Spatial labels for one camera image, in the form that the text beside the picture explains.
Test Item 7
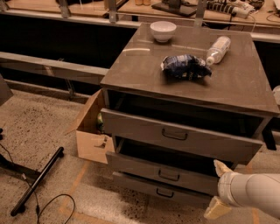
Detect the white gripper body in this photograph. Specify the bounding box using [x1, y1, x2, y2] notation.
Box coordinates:
[218, 171, 242, 207]

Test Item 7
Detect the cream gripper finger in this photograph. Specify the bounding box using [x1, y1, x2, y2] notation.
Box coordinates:
[213, 159, 232, 177]
[204, 196, 232, 220]

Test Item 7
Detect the grey drawer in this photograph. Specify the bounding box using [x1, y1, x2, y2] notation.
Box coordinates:
[113, 171, 213, 208]
[101, 108, 263, 165]
[105, 137, 240, 197]

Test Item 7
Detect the grey bottom drawer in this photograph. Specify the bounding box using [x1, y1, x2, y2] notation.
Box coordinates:
[113, 171, 213, 208]

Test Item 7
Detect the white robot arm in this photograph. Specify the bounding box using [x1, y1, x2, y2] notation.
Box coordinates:
[204, 159, 280, 220]

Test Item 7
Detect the grey top drawer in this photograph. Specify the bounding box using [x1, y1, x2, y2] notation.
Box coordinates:
[101, 108, 263, 165]

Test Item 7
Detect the grey drawer cabinet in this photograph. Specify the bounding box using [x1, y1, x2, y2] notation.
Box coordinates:
[100, 22, 280, 152]

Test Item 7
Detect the blue crumpled snack bag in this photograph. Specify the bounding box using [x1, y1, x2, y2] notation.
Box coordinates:
[160, 54, 212, 81]

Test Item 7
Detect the clear plastic bottle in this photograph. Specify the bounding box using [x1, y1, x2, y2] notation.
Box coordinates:
[206, 36, 231, 66]

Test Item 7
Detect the green item in box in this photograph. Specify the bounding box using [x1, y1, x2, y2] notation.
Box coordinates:
[96, 113, 104, 133]

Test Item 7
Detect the brown cardboard box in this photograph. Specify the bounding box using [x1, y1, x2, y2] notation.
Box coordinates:
[65, 90, 114, 164]

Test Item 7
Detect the white ceramic bowl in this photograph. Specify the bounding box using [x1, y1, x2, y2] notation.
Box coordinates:
[150, 21, 177, 43]

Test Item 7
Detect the white power strip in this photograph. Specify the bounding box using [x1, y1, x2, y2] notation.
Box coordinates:
[206, 0, 256, 19]

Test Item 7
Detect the black monitor base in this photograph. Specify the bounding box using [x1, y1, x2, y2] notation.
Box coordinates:
[151, 0, 197, 18]

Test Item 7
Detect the black metal stand bar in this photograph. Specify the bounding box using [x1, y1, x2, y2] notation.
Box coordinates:
[10, 147, 64, 217]

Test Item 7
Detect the black floor cable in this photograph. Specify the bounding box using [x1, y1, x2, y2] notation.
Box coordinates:
[0, 143, 76, 224]

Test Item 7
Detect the grey metal rail beam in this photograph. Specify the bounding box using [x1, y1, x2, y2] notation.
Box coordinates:
[0, 52, 108, 85]

